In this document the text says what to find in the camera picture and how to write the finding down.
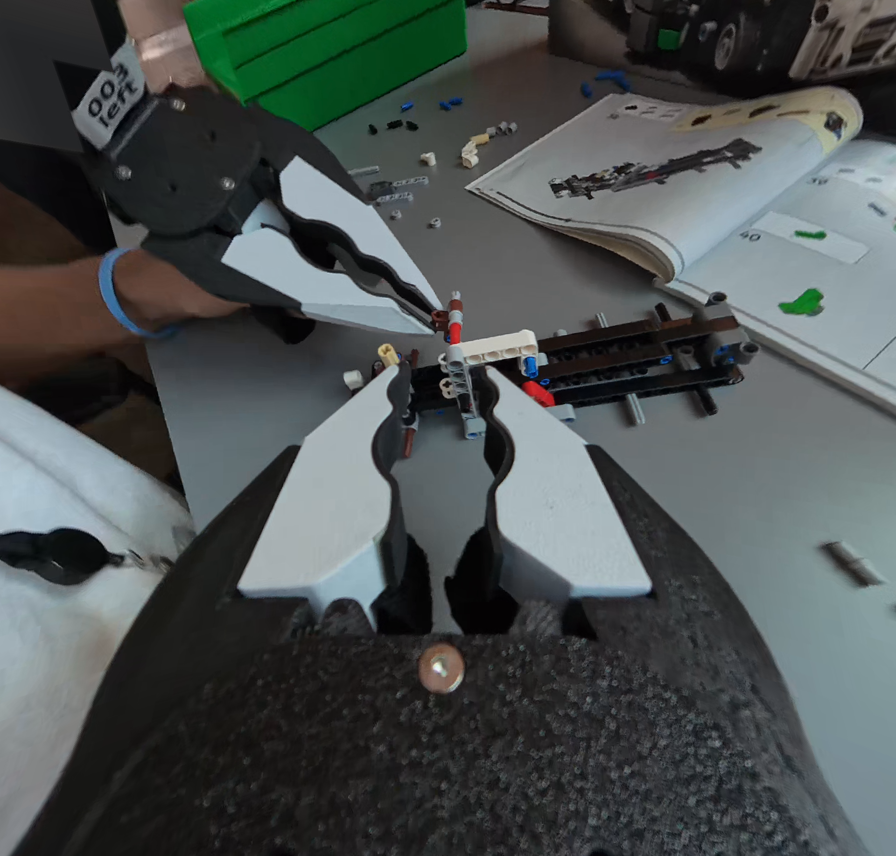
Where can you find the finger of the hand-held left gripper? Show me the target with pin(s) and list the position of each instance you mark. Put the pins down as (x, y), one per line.
(336, 205)
(294, 268)

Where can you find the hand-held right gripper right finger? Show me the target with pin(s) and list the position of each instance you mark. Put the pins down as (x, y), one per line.
(567, 520)

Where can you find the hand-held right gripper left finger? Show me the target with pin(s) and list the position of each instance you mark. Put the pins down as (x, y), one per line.
(322, 520)

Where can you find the red brown lego axle assembly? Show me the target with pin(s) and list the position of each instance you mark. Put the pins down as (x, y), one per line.
(456, 324)

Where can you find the black lego truck chassis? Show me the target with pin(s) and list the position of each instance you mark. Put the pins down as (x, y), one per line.
(630, 359)

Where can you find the person's left forearm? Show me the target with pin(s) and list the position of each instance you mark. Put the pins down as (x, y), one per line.
(49, 317)

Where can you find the dark grey lego piece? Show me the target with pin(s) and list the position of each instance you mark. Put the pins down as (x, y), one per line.
(381, 189)

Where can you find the light grey lego beam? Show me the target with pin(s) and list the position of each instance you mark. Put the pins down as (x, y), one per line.
(409, 182)
(395, 200)

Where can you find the cluster of black lego pins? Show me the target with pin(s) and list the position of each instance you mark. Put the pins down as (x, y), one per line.
(394, 126)

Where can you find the scattered blue lego pins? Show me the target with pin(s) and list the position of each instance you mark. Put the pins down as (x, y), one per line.
(451, 103)

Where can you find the grey lego pin connector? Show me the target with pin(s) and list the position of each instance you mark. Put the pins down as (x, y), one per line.
(854, 562)

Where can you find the lego instruction booklet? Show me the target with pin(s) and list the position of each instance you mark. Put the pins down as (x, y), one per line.
(700, 205)

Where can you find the dark lego set box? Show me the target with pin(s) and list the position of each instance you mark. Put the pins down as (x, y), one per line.
(770, 23)

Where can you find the person's left hand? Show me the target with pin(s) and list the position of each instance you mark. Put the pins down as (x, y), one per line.
(175, 289)

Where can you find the blue wristband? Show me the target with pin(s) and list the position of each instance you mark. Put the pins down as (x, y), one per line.
(112, 296)

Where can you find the green plastic bin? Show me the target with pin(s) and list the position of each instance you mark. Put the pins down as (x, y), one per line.
(336, 37)

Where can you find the black badge reel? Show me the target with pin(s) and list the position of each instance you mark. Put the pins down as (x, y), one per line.
(63, 555)

